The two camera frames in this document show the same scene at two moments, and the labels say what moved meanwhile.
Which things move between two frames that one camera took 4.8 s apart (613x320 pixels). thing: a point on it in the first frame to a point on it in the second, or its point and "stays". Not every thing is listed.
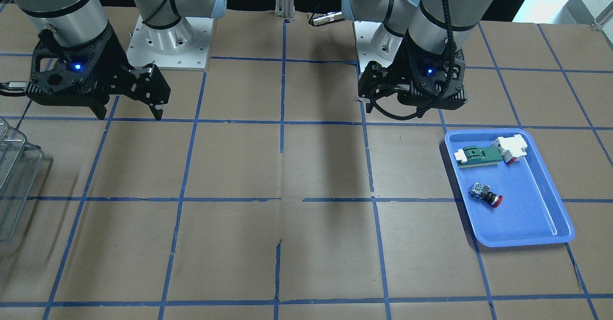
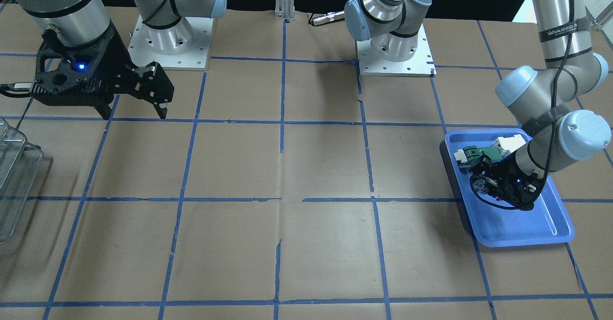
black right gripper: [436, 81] to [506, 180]
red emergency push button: [481, 191] stays
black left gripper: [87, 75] stays
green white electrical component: [474, 156] stays
